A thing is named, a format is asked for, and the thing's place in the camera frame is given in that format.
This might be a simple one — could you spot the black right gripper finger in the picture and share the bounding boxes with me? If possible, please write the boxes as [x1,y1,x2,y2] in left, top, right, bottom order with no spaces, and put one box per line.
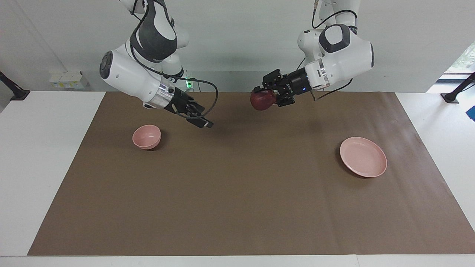
[187,97,206,117]
[184,111,214,129]

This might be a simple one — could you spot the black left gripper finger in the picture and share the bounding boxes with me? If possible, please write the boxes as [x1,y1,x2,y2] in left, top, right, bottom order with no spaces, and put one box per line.
[253,69,285,95]
[275,89,297,108]

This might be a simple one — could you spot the dark red apple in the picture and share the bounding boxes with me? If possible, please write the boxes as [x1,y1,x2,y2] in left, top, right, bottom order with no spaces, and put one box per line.
[250,89,278,111]

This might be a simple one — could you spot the pink bowl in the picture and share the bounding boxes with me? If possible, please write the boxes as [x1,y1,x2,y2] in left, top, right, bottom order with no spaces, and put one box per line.
[132,124,162,150]

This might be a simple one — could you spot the pink plate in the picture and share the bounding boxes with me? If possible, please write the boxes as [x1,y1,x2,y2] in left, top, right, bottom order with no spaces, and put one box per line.
[340,136,388,178]

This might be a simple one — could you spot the brown table mat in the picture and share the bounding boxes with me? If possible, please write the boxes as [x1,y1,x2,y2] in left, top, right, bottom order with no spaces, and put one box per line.
[28,91,475,256]

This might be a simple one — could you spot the black stand foot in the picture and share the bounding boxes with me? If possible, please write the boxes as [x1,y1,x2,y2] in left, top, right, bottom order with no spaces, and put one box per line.
[440,72,475,104]
[0,71,31,101]

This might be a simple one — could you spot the window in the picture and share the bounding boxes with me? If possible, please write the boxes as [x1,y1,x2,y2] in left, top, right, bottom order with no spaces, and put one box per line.
[445,40,475,75]

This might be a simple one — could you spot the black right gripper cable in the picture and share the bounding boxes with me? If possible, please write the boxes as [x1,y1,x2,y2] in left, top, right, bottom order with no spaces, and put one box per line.
[128,0,219,120]

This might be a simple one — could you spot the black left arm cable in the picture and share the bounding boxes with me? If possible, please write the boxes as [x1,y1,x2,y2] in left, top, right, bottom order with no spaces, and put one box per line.
[311,0,359,102]

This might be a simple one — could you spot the white wall socket boxes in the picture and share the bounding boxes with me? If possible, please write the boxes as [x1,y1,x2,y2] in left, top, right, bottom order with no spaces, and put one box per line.
[49,70,90,90]

